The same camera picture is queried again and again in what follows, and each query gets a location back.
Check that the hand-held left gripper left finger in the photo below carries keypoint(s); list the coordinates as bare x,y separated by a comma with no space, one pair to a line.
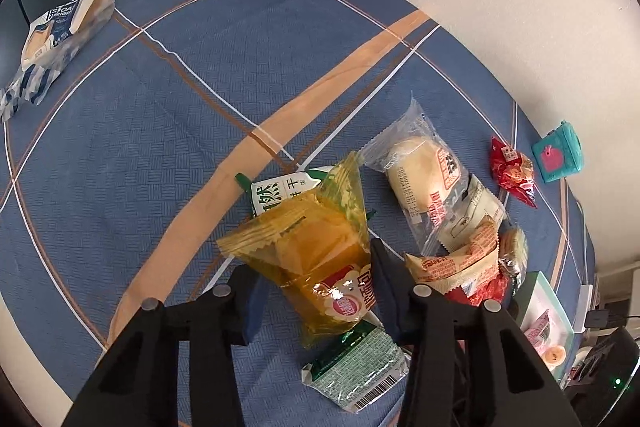
252,307

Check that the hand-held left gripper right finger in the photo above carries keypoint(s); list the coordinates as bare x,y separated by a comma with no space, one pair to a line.
387,287

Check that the yellow bread packet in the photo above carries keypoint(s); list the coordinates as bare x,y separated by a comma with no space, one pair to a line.
310,252

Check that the red gold patterned packet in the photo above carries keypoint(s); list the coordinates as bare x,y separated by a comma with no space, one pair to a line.
487,289

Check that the white tray with mint rim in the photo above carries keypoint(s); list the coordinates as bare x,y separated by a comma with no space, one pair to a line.
542,297

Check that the black charger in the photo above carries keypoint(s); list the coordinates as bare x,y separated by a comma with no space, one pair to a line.
598,319

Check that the small orange round snack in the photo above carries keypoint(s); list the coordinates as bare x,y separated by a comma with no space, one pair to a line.
553,355

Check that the cream orange striped packet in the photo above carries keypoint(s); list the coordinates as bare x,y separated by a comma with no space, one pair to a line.
450,264

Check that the pink snack packet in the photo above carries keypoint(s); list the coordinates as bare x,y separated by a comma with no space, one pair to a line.
537,332

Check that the green barcode snack packet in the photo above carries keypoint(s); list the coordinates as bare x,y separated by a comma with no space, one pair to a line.
355,367

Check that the clear white bun packet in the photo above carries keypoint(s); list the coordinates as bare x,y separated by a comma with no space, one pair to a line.
420,177

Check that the white snack packet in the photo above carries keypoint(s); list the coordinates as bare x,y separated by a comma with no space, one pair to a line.
475,209

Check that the white green biscuit packet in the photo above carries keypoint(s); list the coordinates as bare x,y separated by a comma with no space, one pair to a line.
280,192

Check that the olive clear snack packet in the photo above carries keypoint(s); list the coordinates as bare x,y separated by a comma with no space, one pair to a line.
515,247

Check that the small red candy packet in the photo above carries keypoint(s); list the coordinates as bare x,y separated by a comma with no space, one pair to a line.
515,174

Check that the blue plaid cloth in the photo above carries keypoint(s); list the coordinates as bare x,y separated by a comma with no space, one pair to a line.
150,157

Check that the teal toy box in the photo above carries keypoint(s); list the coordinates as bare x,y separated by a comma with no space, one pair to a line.
555,154

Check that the blue white toast bag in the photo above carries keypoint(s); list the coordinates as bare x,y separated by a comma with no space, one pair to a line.
55,37

